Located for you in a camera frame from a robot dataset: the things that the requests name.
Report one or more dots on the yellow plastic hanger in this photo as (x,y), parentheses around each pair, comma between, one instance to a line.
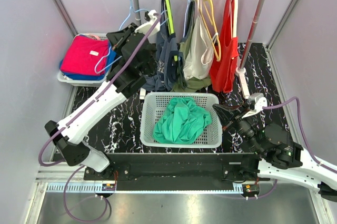
(206,10)

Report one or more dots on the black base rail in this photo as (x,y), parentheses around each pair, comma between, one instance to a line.
(172,173)

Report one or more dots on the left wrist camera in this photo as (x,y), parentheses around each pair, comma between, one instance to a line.
(144,28)

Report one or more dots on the folded clothes stack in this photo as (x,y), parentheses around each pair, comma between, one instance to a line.
(87,59)

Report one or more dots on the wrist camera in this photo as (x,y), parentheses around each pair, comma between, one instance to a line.
(256,103)
(144,28)

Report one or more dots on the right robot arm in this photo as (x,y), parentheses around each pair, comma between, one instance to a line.
(277,155)

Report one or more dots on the small white basket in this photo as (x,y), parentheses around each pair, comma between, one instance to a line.
(83,83)

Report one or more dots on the white tank top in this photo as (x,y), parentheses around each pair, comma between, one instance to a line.
(200,57)

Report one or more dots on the red tank top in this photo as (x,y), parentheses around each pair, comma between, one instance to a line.
(222,73)

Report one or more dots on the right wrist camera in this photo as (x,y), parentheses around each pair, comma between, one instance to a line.
(256,103)

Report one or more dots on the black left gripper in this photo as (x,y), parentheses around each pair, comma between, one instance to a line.
(116,39)

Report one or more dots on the olive green tank top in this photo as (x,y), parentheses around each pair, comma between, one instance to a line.
(193,84)

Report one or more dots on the lime green hanger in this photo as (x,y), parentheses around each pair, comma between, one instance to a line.
(168,30)

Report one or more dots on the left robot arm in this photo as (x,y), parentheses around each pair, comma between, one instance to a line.
(133,62)

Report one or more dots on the navy blue tank top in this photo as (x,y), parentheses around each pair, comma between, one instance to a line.
(166,73)

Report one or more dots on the white hanger under red top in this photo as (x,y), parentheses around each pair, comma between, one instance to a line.
(234,4)

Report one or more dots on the white plastic mesh basket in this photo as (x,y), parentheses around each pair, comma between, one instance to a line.
(155,104)

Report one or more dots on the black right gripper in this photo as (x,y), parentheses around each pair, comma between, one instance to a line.
(227,114)

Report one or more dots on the light blue wire hanger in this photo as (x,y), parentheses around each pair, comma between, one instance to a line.
(131,11)

